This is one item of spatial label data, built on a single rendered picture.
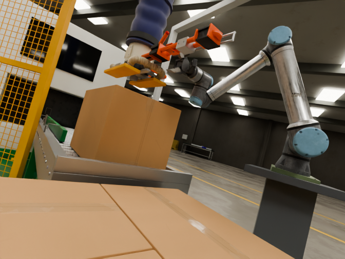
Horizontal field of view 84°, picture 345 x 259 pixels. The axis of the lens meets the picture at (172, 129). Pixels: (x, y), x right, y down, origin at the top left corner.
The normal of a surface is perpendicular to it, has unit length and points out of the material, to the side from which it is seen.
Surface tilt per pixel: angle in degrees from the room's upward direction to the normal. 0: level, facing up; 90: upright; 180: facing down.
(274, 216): 90
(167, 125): 90
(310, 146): 98
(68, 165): 90
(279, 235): 90
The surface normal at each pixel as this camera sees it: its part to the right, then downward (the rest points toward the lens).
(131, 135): 0.59, 0.12
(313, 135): -0.37, 0.00
